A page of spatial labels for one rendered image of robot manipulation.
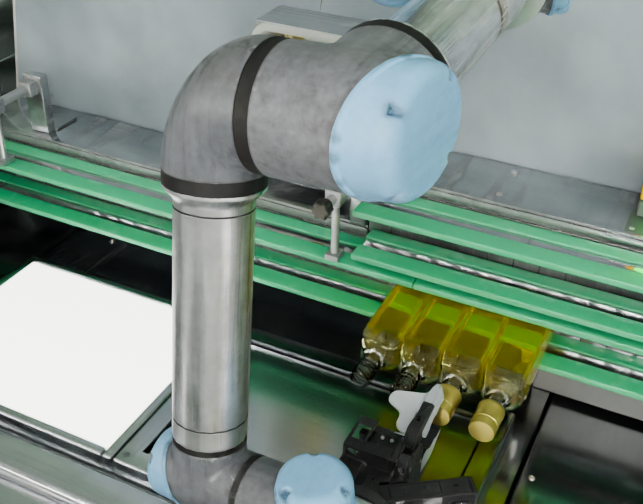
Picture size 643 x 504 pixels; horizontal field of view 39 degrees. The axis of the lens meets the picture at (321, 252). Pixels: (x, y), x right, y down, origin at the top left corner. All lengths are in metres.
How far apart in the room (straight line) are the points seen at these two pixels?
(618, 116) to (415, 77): 0.70
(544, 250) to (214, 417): 0.55
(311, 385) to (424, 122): 0.75
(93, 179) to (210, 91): 0.88
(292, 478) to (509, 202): 0.59
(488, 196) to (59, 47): 0.87
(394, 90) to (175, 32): 0.96
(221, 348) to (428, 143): 0.28
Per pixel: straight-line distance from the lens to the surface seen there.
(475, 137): 1.41
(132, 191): 1.55
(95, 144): 1.67
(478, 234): 1.26
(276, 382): 1.39
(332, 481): 0.87
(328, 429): 1.32
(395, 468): 1.06
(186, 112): 0.76
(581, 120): 1.36
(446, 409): 1.16
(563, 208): 1.31
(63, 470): 1.31
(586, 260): 1.24
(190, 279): 0.82
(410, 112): 0.68
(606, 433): 1.43
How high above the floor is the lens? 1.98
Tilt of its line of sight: 49 degrees down
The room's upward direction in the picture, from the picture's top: 138 degrees counter-clockwise
